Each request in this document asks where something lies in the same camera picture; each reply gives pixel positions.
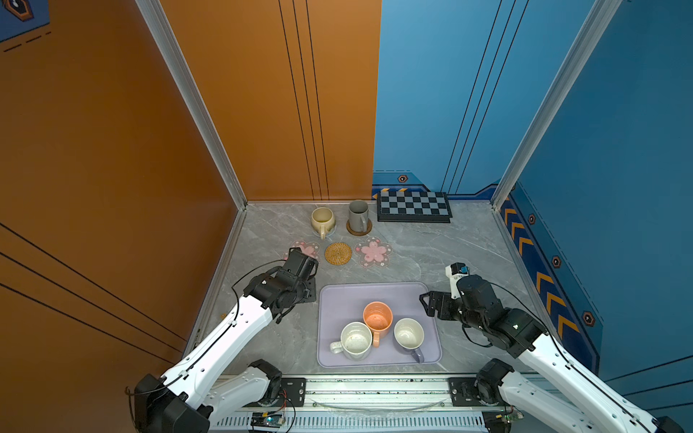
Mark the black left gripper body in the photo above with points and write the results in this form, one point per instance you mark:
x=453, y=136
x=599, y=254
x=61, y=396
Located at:
x=307, y=292

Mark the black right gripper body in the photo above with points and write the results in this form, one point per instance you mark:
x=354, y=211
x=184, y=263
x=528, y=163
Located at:
x=455, y=310

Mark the woven rattan round coaster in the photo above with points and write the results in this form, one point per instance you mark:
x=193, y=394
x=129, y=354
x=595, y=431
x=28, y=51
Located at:
x=338, y=254

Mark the lilac mug cream inside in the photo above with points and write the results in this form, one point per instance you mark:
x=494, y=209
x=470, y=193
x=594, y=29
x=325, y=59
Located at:
x=409, y=337

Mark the beige yellow mug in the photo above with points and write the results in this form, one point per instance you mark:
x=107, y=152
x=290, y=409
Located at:
x=322, y=216

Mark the white cream mug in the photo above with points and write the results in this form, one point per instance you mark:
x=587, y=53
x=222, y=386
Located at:
x=355, y=342

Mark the pink flower silicone coaster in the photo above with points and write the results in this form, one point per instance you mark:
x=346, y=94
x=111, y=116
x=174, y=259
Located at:
x=373, y=253

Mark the speckled grey mug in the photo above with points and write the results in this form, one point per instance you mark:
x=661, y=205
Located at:
x=358, y=216

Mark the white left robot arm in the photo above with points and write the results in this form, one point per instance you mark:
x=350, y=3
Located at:
x=187, y=398

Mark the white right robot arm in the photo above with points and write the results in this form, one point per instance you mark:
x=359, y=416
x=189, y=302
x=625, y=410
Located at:
x=585, y=403

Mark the lilac plastic tray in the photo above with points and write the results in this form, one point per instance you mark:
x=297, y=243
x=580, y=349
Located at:
x=342, y=304

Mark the blue woven round coaster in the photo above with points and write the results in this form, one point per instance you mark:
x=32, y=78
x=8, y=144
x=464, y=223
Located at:
x=324, y=232

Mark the orange mug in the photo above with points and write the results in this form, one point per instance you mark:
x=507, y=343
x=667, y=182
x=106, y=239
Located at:
x=378, y=317

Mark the right green circuit board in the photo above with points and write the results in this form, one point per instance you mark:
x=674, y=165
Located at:
x=501, y=422

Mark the green circuit board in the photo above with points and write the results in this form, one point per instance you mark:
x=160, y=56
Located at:
x=501, y=422
x=266, y=420

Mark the black chessboard box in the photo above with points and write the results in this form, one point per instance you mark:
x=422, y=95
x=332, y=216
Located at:
x=412, y=206

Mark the left green circuit board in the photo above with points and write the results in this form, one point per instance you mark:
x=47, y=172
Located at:
x=266, y=420

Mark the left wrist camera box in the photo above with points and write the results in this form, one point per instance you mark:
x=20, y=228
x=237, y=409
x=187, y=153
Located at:
x=300, y=264

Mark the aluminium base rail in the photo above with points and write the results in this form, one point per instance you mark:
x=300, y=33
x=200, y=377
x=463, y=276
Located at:
x=413, y=402

